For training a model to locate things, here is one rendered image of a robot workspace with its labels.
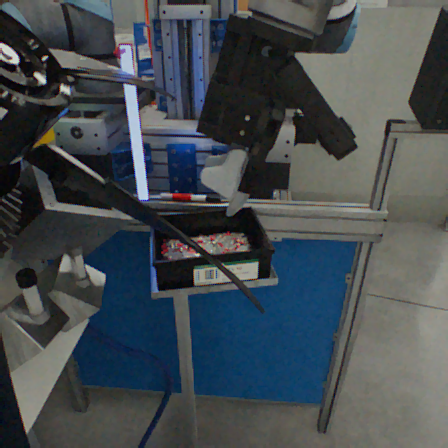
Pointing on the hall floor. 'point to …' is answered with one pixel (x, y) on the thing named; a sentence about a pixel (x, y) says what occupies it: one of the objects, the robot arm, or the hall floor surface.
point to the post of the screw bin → (186, 367)
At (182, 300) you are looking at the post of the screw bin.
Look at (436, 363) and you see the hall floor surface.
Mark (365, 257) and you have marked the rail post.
